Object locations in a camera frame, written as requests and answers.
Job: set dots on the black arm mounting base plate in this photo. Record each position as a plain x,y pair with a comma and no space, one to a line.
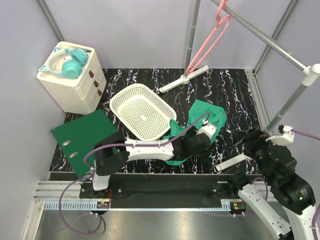
163,191

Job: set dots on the pink plastic hanger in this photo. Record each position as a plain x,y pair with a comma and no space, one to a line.
220,22

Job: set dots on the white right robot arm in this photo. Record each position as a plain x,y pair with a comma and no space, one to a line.
277,167

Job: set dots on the white perforated plastic basket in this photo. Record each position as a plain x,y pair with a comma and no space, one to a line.
142,111

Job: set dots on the teal cat-ear headphones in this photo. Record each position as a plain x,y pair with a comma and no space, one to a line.
71,69

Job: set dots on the white slotted cable duct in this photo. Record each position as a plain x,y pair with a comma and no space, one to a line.
87,205

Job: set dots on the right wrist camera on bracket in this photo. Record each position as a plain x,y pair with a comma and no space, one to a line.
286,136

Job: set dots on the green ring binder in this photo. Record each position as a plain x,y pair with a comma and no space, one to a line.
76,138

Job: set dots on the silver clothes rack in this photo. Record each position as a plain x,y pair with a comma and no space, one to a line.
311,73

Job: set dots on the green tank top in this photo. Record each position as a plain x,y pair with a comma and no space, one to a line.
217,117

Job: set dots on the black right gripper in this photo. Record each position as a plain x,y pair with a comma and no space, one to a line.
257,137

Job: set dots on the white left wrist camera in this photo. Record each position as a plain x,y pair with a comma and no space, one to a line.
208,129

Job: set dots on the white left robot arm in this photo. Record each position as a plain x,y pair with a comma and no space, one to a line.
114,151

